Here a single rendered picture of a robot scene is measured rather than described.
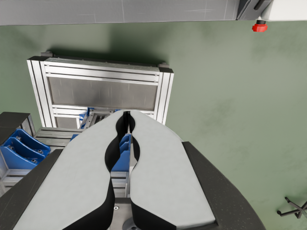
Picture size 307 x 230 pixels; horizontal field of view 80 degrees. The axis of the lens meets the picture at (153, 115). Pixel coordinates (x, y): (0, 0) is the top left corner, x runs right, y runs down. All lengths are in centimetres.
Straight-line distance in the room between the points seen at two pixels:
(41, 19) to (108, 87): 86
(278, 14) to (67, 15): 36
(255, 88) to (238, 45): 41
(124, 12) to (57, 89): 100
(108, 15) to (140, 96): 90
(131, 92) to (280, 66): 115
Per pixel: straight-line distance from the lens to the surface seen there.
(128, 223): 57
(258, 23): 60
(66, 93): 131
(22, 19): 42
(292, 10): 43
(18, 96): 172
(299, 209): 321
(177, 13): 38
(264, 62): 166
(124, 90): 122
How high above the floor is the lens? 132
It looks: 58 degrees down
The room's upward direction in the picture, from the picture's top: 172 degrees clockwise
